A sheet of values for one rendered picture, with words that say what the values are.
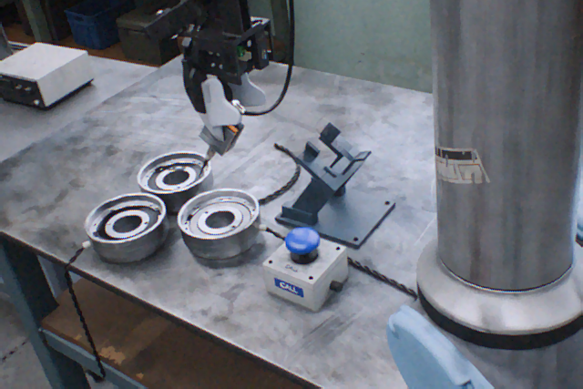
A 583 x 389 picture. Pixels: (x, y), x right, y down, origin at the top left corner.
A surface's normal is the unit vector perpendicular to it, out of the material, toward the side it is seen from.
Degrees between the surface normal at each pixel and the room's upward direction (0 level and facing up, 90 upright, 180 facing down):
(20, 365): 0
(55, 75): 90
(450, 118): 90
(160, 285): 0
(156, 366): 0
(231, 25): 90
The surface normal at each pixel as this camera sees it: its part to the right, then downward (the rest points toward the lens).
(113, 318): -0.11, -0.83
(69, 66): 0.85, 0.21
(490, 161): -0.45, 0.52
